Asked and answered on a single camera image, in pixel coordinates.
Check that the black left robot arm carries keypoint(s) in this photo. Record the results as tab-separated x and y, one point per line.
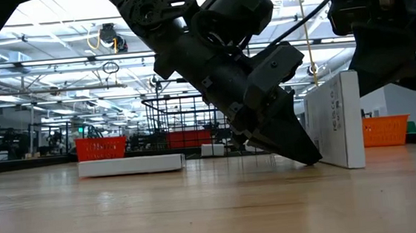
147	9

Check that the red background crate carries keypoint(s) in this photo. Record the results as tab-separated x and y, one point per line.
187	138

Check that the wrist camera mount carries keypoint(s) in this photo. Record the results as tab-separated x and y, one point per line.
348	12
271	70

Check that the black background rig frame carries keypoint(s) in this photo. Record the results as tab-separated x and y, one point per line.
170	81

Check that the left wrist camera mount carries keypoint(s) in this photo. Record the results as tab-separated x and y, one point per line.
271	70

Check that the green background box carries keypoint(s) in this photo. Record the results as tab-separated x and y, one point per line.
412	127

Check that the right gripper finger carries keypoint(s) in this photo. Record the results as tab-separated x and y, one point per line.
385	50

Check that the red plastic basket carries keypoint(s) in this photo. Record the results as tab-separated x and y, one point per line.
101	149

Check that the black aluminium table frame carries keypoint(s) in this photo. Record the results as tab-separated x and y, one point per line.
29	164

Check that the orange plastic basket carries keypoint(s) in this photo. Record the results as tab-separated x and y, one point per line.
385	130

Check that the background robot workstation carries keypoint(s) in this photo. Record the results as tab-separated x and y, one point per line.
5	141

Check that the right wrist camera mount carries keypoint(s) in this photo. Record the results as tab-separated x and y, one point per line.
348	12

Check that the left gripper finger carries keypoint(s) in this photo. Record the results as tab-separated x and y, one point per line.
288	140

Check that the white cardboard box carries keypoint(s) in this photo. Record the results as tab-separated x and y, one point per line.
351	120
130	166

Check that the small white box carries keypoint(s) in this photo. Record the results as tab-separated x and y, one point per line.
212	149

